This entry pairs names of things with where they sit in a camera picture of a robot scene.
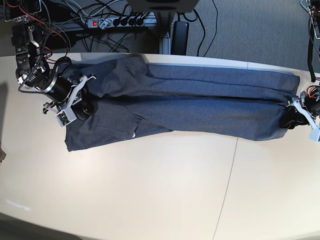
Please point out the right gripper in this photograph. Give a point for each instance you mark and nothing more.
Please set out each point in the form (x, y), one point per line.
(59, 90)

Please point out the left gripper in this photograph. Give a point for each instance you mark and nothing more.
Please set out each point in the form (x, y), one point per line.
(291, 118)

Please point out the blue-grey T-shirt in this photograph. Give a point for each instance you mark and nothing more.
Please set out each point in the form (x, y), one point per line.
(134, 99)

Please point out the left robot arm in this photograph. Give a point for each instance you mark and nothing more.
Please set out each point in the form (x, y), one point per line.
(313, 9)

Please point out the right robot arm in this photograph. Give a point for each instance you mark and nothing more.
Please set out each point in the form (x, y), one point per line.
(36, 73)

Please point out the white power strip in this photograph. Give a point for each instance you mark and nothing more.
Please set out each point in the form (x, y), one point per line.
(115, 22)

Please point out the brown object at table edge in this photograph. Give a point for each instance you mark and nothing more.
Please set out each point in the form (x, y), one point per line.
(2, 155)

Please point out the black power adapter brick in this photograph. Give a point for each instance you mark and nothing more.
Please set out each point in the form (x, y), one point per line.
(180, 38)

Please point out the small white table label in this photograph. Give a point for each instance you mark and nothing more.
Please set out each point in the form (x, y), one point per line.
(17, 205)

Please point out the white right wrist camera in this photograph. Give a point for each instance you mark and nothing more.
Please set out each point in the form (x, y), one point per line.
(65, 112)

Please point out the aluminium table frame leg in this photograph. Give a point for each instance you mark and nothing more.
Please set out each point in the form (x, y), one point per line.
(164, 23)

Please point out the grey base camera mount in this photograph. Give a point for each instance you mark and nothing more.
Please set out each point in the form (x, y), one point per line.
(184, 6)

